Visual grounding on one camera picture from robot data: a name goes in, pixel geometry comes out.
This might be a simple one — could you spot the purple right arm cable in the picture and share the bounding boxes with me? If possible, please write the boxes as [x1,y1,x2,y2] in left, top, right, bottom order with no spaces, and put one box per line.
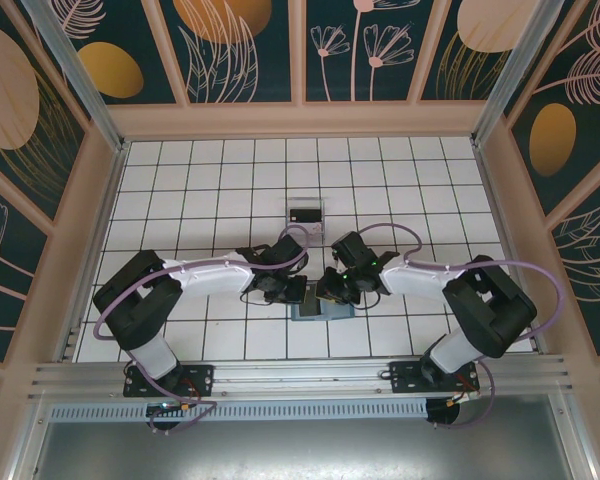
[352,222,564,430]

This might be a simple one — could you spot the red power wires yellow plug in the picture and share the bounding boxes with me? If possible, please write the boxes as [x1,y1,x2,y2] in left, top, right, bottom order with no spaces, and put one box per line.
[447,382,481,407]
[177,379,209,417]

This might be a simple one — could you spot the teal panel pink flowers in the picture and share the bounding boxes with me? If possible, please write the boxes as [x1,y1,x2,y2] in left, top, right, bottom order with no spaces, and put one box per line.
[305,0,434,103]

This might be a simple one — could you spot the grey metal sheet shelf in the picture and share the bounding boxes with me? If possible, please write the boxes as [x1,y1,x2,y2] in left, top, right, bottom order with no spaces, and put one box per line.
[9,394,596,480]

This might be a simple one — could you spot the white floral credit card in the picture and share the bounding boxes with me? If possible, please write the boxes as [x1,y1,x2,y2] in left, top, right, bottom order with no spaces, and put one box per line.
[299,222,326,246]

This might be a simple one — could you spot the teal panel huge cream disc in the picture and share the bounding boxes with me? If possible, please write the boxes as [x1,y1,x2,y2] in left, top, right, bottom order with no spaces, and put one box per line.
[0,0,89,221]

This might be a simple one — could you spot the slotted grey cable duct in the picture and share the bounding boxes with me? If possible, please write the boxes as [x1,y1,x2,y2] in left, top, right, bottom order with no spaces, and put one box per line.
[49,399,430,422]

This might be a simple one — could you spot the clear acrylic card stand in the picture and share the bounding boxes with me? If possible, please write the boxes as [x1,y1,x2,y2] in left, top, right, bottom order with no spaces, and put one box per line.
[283,195,328,247]

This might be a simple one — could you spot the aluminium frame post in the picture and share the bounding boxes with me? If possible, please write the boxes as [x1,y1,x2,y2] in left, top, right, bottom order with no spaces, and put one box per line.
[22,0,129,154]
[472,0,576,147]

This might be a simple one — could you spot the teal panel single flower outline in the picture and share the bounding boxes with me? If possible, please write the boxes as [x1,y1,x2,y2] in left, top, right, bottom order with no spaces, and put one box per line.
[0,164,49,364]

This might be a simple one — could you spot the teal panel cream circle grass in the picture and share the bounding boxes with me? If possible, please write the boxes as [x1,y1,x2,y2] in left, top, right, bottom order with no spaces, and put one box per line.
[419,0,531,101]

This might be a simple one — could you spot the teal panel fern orange oval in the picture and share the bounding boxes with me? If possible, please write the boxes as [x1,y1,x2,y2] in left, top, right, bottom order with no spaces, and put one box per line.
[504,0,600,216]

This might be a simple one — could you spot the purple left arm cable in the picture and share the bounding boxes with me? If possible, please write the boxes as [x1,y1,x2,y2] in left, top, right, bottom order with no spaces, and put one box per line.
[94,225,309,436]

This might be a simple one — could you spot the teal panel feathers orange circle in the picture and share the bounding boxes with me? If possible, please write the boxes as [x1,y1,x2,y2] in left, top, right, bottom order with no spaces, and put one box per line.
[162,0,301,104]

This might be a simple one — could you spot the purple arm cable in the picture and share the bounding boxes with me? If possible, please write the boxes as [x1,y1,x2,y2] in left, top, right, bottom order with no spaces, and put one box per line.
[94,225,309,436]
[352,222,564,430]

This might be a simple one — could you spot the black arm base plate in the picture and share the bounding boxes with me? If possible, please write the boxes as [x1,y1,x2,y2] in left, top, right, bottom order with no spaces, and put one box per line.
[123,363,216,399]
[388,360,481,396]

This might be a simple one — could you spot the aluminium front mounting rail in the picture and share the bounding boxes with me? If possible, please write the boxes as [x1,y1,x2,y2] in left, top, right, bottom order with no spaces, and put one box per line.
[29,353,579,401]

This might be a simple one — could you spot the blue folding card holder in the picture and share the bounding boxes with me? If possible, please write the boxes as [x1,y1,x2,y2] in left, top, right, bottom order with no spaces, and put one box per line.
[289,299,355,322]

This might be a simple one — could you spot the aluminium side rail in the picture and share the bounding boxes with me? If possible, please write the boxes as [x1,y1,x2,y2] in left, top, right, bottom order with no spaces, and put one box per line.
[57,142,131,364]
[472,139,541,354]

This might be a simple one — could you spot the teal panel small orange oval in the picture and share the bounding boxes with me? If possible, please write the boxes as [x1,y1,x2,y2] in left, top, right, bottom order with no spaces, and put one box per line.
[54,0,181,105]

